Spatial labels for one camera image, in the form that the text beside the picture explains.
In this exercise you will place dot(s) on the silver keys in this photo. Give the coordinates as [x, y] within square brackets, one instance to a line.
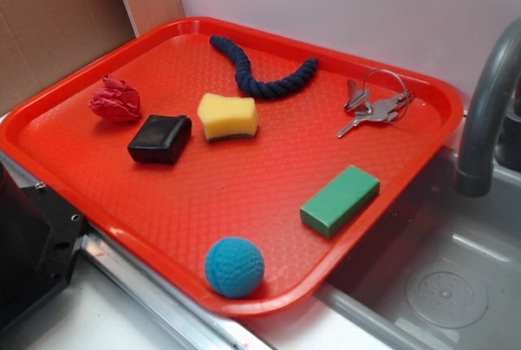
[383, 111]

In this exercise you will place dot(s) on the red plastic tray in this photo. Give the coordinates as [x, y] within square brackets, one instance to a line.
[169, 216]

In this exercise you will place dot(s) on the yellow sponge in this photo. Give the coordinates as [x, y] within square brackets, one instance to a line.
[227, 117]

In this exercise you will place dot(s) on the green rectangular block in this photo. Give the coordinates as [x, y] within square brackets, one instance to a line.
[339, 201]

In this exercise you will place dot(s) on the black rectangular block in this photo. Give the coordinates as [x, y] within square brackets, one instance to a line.
[161, 139]

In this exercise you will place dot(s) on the blue crocheted ball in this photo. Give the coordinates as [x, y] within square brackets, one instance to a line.
[234, 267]

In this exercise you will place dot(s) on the crumpled red paper ball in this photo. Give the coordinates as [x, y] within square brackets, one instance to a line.
[116, 101]

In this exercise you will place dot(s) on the grey toy sink basin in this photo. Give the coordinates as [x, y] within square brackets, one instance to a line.
[438, 270]

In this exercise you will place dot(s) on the grey toy faucet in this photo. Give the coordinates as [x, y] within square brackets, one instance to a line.
[491, 133]

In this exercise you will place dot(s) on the brown cardboard panel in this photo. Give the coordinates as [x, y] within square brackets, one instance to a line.
[43, 41]

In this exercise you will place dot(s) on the silver metal rail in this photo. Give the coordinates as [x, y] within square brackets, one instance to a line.
[114, 302]

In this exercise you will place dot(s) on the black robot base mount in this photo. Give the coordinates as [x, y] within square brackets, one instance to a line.
[41, 233]

